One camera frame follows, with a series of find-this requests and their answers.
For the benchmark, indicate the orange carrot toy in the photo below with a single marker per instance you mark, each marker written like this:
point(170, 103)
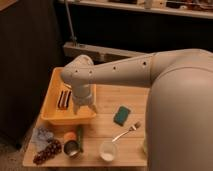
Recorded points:
point(69, 136)

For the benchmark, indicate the white plastic cup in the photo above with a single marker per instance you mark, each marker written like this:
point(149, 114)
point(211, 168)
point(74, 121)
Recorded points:
point(108, 151)

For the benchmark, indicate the yellow plastic bin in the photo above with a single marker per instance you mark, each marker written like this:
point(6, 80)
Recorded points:
point(52, 114)

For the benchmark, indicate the wooden shelf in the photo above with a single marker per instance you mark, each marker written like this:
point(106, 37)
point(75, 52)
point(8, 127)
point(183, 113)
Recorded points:
point(150, 6)

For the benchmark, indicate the metal pole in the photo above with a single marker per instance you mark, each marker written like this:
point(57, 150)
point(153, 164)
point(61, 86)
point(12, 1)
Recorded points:
point(73, 37)

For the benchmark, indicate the green plastic cup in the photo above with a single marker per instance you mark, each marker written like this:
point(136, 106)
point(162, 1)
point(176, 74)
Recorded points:
point(145, 146)

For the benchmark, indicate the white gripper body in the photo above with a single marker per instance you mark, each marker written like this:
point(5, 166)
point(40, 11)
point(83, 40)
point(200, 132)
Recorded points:
point(82, 95)

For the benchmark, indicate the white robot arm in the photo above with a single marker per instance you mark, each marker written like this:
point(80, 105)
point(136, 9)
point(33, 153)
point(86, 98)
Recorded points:
point(179, 112)

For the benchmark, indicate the grey metal rail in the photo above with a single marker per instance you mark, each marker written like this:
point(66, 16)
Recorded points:
point(98, 53)

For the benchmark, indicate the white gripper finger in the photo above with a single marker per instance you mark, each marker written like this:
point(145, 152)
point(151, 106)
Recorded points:
point(93, 108)
point(75, 109)

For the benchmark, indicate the purple grape bunch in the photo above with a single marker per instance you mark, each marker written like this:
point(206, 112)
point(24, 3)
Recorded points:
point(53, 148)

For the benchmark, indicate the green sponge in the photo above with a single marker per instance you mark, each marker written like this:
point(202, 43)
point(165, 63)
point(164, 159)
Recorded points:
point(121, 115)

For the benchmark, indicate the blue grey towel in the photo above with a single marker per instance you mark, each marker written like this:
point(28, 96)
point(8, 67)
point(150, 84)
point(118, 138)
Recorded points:
point(40, 137)

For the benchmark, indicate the green vegetable toy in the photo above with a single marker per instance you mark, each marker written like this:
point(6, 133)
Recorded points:
point(80, 137)

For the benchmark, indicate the small metal cup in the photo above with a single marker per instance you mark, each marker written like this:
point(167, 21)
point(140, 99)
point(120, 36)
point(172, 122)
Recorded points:
point(71, 148)

